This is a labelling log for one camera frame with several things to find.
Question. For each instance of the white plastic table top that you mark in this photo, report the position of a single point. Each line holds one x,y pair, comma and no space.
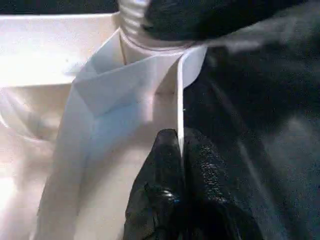
50,75

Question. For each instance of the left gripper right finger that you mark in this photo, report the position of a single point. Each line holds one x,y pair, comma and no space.
212,195

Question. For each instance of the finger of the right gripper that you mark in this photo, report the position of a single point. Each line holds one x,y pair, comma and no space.
187,20

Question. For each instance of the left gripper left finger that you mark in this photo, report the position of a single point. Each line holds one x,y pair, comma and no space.
160,187

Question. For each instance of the black work mat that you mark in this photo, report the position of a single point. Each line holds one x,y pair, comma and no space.
262,112

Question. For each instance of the white plastic table leg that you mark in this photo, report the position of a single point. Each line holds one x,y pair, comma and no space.
132,17

